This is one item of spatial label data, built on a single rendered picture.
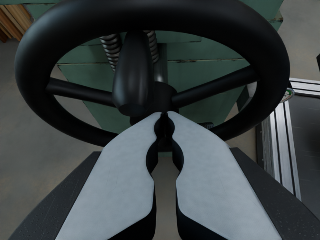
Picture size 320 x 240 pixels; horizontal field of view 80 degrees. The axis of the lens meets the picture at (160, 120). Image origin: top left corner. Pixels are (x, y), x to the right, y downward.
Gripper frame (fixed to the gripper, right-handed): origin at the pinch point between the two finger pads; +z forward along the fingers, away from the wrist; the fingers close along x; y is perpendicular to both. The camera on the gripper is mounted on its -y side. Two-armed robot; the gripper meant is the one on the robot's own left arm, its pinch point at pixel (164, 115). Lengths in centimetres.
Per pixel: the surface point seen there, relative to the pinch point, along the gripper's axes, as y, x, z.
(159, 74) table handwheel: 2.0, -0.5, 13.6
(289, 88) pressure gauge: 10.5, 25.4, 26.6
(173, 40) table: -1.5, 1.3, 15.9
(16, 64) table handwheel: -2.1, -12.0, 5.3
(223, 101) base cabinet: 19.5, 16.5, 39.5
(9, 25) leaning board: 5, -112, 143
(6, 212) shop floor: 79, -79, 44
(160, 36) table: -2.1, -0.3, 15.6
